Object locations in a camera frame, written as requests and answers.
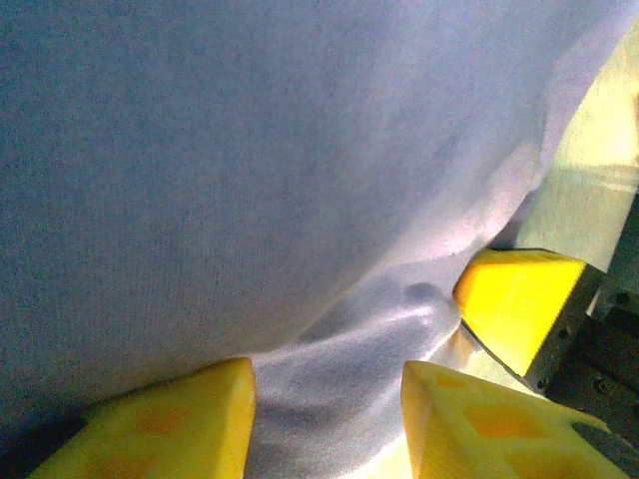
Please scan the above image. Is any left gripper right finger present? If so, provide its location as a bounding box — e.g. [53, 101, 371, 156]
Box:
[401, 359, 633, 479]

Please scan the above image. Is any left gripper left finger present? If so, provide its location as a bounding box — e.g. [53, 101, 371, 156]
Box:
[27, 357, 258, 479]

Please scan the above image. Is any purple t-shirt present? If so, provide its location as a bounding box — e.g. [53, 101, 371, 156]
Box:
[0, 0, 634, 479]

